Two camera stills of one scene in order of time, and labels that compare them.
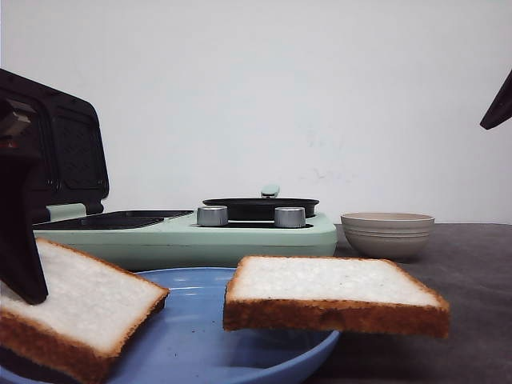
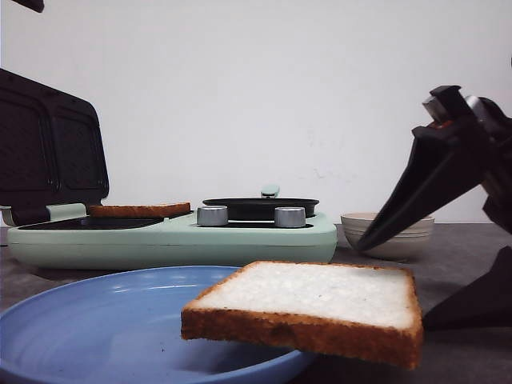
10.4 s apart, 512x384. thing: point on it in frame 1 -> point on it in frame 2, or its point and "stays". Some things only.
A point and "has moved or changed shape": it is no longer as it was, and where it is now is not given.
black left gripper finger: x=22 y=270 -> x=37 y=6
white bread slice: x=360 y=296 has moved or changed shape
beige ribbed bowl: x=386 y=234 stays
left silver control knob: x=212 y=216 stays
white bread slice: x=90 y=314 -> x=106 y=210
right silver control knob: x=290 y=217 stays
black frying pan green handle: x=262 y=208 stays
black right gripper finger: x=499 y=110 -> x=446 y=162
